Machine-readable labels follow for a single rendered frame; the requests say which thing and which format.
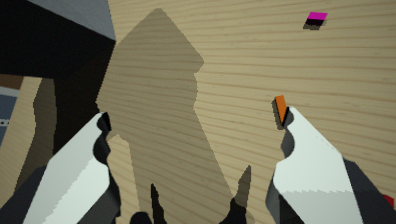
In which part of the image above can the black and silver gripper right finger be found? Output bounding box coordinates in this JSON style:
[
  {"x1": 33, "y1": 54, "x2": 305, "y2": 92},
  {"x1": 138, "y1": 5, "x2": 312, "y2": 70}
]
[{"x1": 265, "y1": 106, "x2": 396, "y2": 224}]

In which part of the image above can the orange rod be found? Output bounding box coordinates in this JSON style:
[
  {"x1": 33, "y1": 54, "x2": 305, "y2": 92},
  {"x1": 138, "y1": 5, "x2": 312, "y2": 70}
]
[{"x1": 275, "y1": 95, "x2": 286, "y2": 125}]

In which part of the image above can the magenta cube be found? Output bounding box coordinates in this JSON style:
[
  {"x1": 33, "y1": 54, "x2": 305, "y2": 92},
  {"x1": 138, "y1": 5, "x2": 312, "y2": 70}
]
[{"x1": 305, "y1": 12, "x2": 328, "y2": 25}]

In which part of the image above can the red rod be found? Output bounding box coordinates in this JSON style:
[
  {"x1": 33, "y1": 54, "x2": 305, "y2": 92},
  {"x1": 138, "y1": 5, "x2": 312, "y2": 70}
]
[{"x1": 382, "y1": 194, "x2": 394, "y2": 208}]

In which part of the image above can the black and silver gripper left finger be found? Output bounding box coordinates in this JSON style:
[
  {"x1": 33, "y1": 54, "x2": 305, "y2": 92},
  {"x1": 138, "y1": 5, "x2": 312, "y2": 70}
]
[{"x1": 0, "y1": 112, "x2": 121, "y2": 224}]

